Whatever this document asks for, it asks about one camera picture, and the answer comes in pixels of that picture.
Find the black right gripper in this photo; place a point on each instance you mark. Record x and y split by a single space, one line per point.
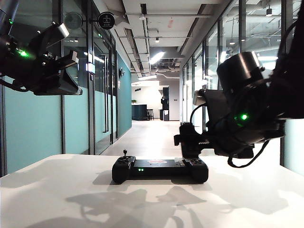
187 133

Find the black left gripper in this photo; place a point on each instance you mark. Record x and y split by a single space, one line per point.
47 76

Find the black remote control with sticker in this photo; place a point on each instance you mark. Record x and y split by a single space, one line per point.
161 169

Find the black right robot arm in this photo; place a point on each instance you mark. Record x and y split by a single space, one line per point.
240 69

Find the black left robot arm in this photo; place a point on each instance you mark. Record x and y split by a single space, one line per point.
14 50

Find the tall black cabinet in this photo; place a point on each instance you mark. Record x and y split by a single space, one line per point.
165 104

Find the dark bar stool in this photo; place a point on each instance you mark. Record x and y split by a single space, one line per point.
150 114

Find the dark green counter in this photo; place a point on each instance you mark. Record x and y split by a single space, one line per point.
139 112

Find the round grey hanging sign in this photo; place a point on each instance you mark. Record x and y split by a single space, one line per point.
74 20

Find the small green plant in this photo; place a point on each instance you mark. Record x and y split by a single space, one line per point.
134 102

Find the round black hanging sign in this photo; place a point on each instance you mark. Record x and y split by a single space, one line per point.
106 21

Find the long linear ceiling light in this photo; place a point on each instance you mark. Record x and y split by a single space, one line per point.
156 58

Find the black pendant lamp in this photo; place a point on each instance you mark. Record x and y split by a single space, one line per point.
269 12

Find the lit wall display panel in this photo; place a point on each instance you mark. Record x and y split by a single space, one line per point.
91 68

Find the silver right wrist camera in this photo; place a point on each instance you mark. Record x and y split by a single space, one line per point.
198 97

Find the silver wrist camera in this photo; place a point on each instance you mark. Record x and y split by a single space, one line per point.
198 97
63 30

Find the black wall-mounted fixture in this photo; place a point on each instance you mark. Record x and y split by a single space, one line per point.
121 72

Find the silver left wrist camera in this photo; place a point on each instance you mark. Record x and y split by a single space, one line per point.
63 30

